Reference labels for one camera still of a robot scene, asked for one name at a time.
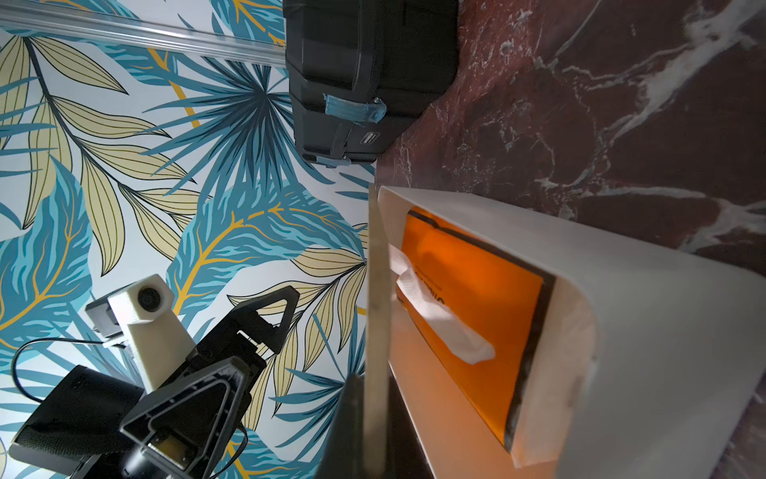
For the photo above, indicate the white tissue box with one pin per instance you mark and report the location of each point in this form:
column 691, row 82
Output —
column 679, row 348

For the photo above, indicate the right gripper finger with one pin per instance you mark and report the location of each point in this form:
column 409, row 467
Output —
column 342, row 456

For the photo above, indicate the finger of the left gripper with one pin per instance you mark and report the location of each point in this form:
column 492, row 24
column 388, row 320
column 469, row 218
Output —
column 184, row 428
column 242, row 330

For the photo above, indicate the orange tissue pack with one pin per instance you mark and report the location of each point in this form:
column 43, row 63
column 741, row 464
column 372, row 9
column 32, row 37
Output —
column 480, row 309

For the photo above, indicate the left aluminium corner post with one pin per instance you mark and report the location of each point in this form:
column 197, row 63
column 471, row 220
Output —
column 66, row 22

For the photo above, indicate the yellow wooden lid top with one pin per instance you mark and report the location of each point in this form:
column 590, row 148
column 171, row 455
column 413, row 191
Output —
column 376, row 384

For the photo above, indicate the black plastic toolbox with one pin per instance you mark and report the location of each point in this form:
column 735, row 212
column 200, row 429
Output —
column 362, row 72

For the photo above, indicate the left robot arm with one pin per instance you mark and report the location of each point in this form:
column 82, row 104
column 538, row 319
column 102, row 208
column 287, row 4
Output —
column 75, row 429

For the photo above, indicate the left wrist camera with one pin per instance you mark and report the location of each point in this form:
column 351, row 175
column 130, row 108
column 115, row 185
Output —
column 140, row 317

